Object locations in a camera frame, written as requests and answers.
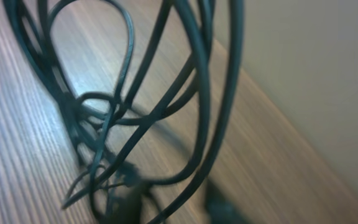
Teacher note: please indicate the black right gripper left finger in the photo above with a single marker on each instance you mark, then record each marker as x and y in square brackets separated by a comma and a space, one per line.
[129, 211]

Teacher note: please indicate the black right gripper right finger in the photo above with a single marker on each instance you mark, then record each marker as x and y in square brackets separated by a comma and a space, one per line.
[219, 209]

